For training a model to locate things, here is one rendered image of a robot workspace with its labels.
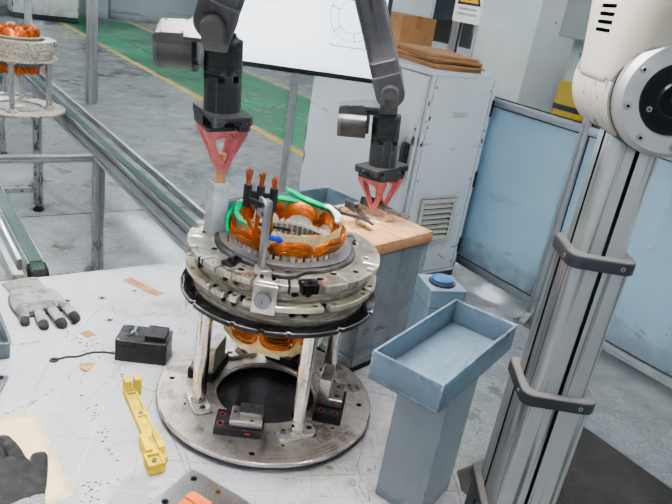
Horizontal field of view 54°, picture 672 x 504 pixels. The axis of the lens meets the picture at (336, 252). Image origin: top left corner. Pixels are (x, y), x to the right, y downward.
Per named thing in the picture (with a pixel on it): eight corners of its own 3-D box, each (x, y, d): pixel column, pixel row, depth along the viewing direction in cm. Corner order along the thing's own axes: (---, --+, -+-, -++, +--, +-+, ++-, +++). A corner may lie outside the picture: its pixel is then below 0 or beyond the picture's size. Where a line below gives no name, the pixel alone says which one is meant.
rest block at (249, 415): (232, 410, 111) (233, 399, 110) (263, 414, 111) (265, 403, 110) (228, 426, 107) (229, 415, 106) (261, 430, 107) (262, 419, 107)
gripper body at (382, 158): (353, 172, 135) (356, 137, 132) (385, 165, 142) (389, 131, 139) (376, 181, 131) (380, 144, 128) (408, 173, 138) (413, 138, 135)
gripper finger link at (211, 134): (206, 178, 101) (207, 119, 97) (192, 163, 107) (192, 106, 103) (247, 175, 104) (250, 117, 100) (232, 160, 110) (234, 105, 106)
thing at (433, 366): (400, 555, 92) (443, 385, 82) (339, 513, 98) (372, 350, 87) (475, 470, 112) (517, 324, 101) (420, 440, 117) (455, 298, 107)
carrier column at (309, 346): (285, 431, 110) (301, 323, 102) (297, 427, 112) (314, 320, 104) (293, 440, 108) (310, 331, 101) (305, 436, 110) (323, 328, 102)
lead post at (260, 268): (260, 278, 95) (269, 203, 91) (253, 271, 97) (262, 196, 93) (271, 277, 96) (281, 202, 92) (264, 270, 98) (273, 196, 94)
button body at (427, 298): (404, 408, 125) (431, 290, 116) (392, 387, 131) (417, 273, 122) (437, 407, 127) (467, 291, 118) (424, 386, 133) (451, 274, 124)
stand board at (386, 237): (300, 221, 136) (302, 211, 135) (362, 210, 149) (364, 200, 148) (371, 257, 124) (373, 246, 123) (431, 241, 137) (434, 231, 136)
